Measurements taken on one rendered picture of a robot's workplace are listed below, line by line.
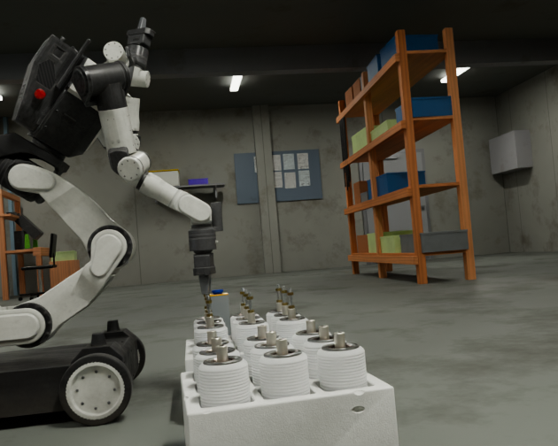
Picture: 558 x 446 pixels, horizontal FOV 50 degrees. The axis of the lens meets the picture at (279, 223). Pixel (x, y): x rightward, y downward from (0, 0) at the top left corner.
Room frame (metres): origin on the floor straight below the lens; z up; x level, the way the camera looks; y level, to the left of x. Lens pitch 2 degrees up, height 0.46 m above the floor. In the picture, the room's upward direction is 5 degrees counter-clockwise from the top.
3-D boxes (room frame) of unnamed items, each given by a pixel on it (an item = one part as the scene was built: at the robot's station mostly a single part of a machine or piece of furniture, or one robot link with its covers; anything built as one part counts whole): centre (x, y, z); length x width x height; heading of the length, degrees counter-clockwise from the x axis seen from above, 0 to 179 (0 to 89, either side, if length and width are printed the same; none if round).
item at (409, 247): (7.15, -1.41, 1.29); 2.87 x 0.75 x 2.58; 9
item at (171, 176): (10.55, 1.96, 1.83); 0.53 x 0.44 x 0.29; 99
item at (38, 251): (9.79, 3.88, 0.85); 1.31 x 1.17 x 1.70; 9
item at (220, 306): (2.11, 0.24, 0.16); 0.07 x 0.07 x 0.31; 9
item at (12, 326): (1.95, 0.87, 0.28); 0.21 x 0.20 x 0.13; 99
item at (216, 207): (1.95, 0.24, 0.57); 0.11 x 0.11 x 0.11; 11
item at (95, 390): (1.73, 0.56, 0.10); 0.20 x 0.05 x 0.20; 99
